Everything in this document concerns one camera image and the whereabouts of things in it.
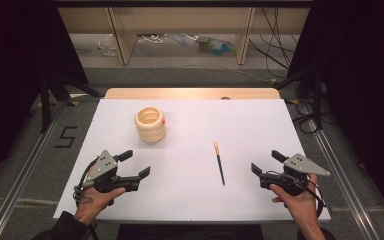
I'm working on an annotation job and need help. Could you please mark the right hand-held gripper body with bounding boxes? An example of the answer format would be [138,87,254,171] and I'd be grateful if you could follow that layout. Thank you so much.
[259,153,332,197]

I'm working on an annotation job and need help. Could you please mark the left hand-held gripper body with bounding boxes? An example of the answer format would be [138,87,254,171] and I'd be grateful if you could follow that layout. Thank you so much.
[81,149,142,194]

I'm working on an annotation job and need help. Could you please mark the cream ribbed pen holder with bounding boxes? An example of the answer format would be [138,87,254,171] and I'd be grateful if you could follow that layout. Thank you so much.
[134,106,167,144]

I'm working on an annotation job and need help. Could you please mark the black brush with orange tip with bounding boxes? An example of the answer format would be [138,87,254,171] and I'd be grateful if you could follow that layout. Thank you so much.
[212,141,227,187]

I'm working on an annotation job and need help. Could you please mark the person's left hand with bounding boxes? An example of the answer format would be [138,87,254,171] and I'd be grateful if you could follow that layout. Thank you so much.
[74,184,127,226]

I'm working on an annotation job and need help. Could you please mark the person's right hand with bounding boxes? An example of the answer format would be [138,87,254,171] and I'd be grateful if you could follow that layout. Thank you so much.
[269,173,320,232]

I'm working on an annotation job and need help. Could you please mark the white board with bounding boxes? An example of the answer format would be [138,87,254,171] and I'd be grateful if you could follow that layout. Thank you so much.
[53,98,332,224]

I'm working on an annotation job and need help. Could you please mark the black tripod stand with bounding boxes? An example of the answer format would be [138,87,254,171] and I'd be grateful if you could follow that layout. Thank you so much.
[39,69,103,134]
[273,62,325,131]

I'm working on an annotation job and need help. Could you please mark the person's dark clothing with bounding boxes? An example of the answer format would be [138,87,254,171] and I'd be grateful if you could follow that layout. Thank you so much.
[116,223,265,240]

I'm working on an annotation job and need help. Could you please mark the black curtain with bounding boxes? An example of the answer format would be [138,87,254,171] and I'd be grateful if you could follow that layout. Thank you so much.
[0,0,90,189]
[285,0,384,219]

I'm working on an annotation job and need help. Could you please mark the clear plastic bag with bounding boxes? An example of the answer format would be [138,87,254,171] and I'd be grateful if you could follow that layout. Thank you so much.
[96,33,119,57]

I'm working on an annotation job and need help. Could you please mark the wooden shelf unit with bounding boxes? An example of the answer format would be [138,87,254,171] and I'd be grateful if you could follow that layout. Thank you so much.
[57,6,312,66]

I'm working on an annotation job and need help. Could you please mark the colourful plastic toys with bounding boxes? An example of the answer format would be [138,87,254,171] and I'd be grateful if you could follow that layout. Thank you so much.
[195,34,237,57]

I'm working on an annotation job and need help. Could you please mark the left hand-held gripper cable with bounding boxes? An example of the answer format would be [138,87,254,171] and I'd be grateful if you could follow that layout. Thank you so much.
[72,158,100,206]

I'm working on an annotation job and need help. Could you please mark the hand-held gripper cable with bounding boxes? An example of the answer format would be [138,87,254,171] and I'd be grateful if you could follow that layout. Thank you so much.
[266,169,326,218]
[72,158,100,206]

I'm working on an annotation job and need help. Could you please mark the right hand-held gripper cable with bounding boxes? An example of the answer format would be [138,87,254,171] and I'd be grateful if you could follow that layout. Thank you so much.
[266,169,326,218]

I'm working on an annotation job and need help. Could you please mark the aluminium floor rail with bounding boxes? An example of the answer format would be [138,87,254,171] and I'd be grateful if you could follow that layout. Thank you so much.
[299,99,382,240]
[0,102,66,240]

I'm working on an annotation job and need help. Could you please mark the black cables on floor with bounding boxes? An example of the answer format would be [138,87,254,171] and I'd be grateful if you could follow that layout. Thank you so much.
[292,95,332,135]

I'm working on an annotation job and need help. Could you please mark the hanging black cables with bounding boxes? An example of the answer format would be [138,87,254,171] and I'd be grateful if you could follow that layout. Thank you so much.
[247,7,298,80]

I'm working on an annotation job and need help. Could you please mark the white cord bundle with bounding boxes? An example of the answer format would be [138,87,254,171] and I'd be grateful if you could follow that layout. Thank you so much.
[137,33,168,45]

